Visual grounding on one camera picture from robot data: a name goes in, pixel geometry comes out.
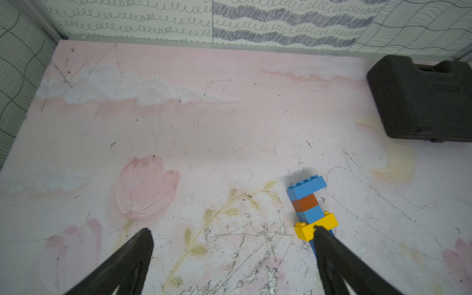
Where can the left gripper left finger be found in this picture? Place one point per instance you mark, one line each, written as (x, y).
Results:
(124, 272)

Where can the light blue square lego brick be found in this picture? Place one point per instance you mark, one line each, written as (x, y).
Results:
(311, 215)

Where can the black plastic tool case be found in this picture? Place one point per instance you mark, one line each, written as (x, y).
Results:
(423, 102)

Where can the brown square lego brick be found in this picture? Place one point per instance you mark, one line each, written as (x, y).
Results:
(305, 203)

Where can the light blue long lego brick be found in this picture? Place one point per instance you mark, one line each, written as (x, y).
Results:
(306, 187)

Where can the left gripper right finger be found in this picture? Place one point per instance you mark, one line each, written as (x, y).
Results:
(341, 270)

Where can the yellow long lego brick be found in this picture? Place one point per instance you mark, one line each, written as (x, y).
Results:
(306, 231)

